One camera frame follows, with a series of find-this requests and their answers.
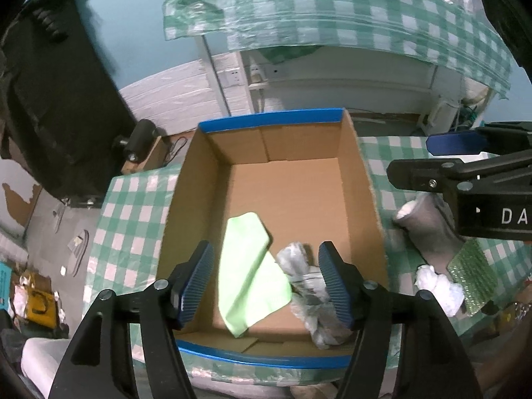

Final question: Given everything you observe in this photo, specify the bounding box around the white cloth bundle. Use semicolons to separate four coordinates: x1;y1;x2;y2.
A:
20;336;74;399

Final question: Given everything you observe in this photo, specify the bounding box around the yellow bag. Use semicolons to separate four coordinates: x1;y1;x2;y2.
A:
24;288;60;330

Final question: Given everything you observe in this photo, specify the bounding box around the light green cloth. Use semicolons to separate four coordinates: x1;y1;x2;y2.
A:
217;212;292;338

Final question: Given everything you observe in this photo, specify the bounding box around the grey slipper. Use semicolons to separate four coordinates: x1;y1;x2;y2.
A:
66;228;91;278

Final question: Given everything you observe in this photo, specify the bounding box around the large black bag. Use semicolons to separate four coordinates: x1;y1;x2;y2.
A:
0;0;139;209

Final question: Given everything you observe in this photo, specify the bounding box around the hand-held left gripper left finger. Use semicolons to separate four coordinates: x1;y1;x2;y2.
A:
52;240;215;399

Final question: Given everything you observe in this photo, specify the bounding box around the green glitter sponge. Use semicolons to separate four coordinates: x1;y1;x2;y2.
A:
447;237;499;316

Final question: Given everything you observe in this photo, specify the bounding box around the clear plastic bag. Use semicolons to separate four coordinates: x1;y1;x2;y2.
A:
275;241;354;350

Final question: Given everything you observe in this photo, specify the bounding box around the black cylinder speaker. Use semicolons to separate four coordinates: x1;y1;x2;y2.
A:
124;119;158;164

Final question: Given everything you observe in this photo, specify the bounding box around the black cable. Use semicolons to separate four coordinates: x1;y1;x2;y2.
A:
165;135;189;164

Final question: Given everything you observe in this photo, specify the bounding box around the blue-rimmed cardboard box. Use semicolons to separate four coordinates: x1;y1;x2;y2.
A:
156;108;390;369

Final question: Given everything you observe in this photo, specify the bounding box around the white appliance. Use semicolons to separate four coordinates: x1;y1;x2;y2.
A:
419;97;463;134

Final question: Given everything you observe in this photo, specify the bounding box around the grey sock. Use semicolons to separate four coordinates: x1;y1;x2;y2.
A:
394;193;463;267

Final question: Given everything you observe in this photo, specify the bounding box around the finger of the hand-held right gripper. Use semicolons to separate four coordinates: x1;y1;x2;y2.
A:
386;150;532;195
426;121;532;156

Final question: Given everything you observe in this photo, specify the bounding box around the white table frame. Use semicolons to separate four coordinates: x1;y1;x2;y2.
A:
199;33;495;134

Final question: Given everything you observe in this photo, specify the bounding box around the small wooden box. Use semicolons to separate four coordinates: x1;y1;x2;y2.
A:
120;135;172;174

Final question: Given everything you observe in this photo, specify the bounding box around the white wall socket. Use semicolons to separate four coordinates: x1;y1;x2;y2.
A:
218;68;244;89

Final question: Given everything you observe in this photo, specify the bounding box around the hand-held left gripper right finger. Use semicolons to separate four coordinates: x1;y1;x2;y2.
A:
318;240;485;399

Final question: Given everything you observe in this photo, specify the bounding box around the white tissue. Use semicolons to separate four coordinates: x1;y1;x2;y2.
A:
415;263;466;317

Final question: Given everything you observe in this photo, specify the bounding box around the blue box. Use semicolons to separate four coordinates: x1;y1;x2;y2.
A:
0;261;14;313

